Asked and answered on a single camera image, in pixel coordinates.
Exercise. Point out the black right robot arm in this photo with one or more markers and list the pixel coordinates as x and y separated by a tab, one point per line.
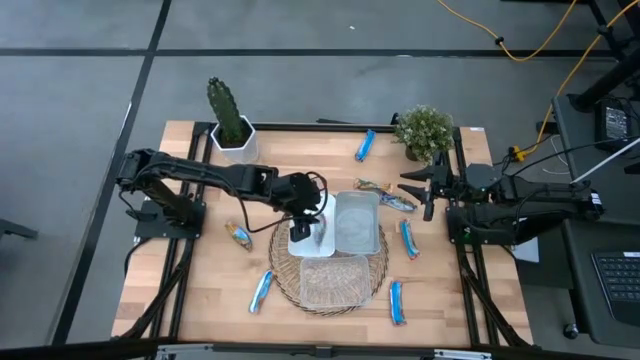
540	200

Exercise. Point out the black caster wheel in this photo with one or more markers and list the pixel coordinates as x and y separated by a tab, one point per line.
570	330

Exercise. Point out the black stand legs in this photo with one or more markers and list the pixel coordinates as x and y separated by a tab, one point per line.
607	80

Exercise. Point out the green cactus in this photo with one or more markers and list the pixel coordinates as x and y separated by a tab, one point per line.
225	107

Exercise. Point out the yellow plug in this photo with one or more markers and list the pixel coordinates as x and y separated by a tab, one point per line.
518	153

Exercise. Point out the round woven mat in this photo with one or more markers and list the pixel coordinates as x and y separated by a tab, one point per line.
285	272

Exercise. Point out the clear plastic bin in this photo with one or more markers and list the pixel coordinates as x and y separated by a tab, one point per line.
356	225
322	295

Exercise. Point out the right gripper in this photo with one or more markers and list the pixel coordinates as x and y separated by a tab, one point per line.
445	187

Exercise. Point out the dark desk with keyboard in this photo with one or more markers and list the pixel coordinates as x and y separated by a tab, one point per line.
580	300

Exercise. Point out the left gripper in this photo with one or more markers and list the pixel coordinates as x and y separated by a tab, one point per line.
297	195

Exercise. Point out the black furniture foot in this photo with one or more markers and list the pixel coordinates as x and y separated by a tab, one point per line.
15	230

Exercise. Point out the white hexagonal pot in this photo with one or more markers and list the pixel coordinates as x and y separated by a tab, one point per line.
245	150

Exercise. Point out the white plastic bin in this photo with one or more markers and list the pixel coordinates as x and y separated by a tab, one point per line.
302	249

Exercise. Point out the small green potted plant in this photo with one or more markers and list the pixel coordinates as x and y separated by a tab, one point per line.
424	131

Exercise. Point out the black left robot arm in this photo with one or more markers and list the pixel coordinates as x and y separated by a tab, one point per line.
220	175

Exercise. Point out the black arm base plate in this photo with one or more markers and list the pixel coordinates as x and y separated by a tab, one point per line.
150	227
457	235

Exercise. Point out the white paper sheet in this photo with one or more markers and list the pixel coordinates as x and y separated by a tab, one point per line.
527	252

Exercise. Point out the black power adapter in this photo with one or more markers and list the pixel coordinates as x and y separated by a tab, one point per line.
615	122

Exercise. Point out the glossy multicolour granola bar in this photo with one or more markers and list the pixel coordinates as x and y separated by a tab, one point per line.
398	202

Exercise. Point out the black table frame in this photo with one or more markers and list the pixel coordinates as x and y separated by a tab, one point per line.
325	127

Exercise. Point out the grey side desk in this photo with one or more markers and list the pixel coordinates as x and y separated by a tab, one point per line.
575	150

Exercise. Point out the black keyboard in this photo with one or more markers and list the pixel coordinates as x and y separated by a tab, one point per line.
620	285

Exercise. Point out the blue white granola bar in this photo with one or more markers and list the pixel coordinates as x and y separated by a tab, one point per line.
261	291

